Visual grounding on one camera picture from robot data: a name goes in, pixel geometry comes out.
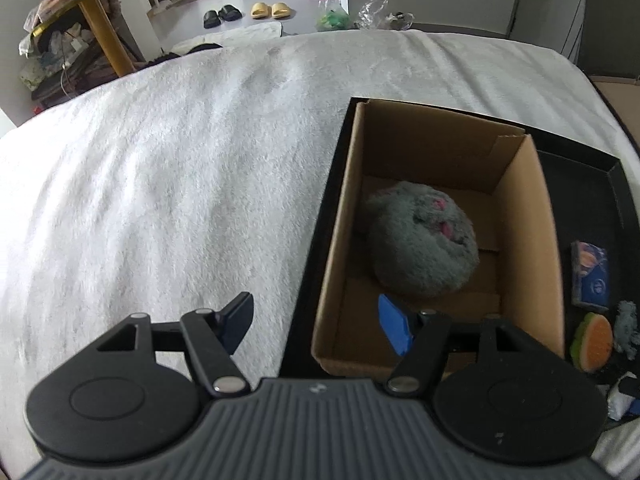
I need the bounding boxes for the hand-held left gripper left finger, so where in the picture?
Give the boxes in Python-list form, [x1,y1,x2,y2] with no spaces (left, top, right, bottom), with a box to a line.
[95,291,255,398]

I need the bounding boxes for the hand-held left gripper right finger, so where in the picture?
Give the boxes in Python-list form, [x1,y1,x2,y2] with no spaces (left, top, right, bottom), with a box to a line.
[377,293,541,396]

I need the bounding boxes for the brown cardboard box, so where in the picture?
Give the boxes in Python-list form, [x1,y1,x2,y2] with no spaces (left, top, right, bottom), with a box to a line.
[311,100,566,381]

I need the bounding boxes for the blue tissue pack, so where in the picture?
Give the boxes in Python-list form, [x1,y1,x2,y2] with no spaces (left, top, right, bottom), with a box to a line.
[570,240,611,310]

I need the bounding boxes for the black tray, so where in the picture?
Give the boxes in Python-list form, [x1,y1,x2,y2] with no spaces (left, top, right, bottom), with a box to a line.
[277,96,623,431]

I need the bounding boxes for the watermelon slice soft toy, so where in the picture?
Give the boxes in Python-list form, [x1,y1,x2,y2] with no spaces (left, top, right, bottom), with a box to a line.
[570,311,614,373]

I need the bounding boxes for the white and black soft item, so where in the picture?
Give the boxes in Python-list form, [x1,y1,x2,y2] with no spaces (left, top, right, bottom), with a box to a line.
[606,372,640,421]

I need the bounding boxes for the grey plush toy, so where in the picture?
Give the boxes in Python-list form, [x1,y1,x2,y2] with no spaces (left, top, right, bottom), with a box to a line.
[364,181,481,297]

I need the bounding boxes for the grey fluffy cloth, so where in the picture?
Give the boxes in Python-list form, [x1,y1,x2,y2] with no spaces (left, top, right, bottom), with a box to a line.
[612,301,640,356]

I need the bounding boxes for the dark clothing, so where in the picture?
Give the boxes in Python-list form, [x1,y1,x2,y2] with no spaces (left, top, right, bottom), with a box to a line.
[149,43,224,67]

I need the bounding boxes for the pile of bags and clutter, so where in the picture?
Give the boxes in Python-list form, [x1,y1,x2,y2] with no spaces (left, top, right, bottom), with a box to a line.
[17,17,123,107]

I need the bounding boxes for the clear plastic bag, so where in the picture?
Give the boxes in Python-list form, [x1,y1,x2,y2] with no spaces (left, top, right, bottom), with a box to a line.
[355,0,416,31]

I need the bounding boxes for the wooden table with clutter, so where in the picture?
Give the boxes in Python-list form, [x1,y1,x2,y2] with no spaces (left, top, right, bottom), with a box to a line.
[30,0,147,79]

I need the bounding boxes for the green plastic bag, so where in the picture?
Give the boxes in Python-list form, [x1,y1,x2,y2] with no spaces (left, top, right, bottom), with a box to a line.
[316,0,351,32]

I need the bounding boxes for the brown bedside cabinet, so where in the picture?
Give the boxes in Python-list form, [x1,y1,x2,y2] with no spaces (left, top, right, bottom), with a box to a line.
[587,74,640,116]

